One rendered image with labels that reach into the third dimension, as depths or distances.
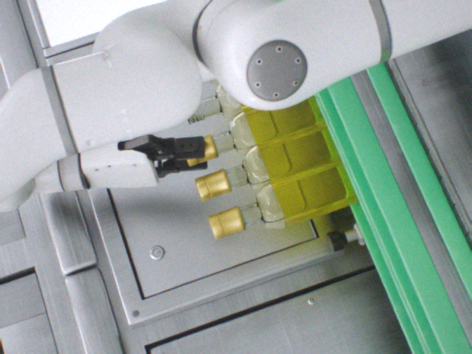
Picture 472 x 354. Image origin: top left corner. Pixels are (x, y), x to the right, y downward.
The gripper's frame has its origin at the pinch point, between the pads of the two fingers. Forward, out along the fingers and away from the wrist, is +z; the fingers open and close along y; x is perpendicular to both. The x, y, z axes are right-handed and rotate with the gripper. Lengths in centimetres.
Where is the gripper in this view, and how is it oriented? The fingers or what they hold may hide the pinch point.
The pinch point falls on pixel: (192, 154)
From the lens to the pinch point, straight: 131.3
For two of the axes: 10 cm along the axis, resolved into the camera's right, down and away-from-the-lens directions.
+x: -0.7, -9.3, 3.6
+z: 10.0, -0.9, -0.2
